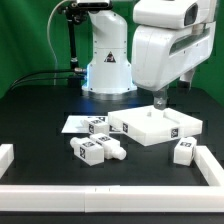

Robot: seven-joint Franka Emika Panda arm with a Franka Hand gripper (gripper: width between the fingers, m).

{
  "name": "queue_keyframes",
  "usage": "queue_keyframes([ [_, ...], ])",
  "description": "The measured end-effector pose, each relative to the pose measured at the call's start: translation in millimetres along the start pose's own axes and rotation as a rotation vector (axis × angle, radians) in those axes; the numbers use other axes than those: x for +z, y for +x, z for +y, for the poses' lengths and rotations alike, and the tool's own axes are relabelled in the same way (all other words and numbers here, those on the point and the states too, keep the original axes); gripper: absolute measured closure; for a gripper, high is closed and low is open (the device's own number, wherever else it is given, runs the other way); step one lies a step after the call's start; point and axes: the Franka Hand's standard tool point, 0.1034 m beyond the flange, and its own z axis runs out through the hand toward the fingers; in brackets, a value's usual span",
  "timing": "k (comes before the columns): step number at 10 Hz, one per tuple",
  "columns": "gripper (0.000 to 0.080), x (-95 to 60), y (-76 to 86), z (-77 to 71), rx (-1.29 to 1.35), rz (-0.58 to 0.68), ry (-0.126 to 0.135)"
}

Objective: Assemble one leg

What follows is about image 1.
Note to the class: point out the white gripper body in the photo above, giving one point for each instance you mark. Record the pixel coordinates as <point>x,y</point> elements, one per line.
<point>159,56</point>

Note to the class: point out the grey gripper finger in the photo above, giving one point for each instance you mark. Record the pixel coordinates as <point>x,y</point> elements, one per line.
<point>160,98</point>
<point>188,76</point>

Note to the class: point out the white square tabletop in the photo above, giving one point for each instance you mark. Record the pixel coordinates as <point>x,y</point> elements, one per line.
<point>149,126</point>

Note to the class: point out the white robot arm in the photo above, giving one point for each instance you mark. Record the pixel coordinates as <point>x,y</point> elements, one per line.
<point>110,71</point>

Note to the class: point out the white tag sheet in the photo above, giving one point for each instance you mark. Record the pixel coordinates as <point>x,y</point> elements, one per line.
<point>75,124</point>

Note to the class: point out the white U-shaped fence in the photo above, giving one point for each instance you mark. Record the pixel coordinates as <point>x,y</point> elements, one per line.
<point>45,198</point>

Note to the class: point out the overhead camera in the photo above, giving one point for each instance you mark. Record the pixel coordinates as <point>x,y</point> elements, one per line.
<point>94,4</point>

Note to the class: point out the black camera stand pole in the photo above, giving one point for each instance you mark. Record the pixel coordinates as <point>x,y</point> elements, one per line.
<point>74,16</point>

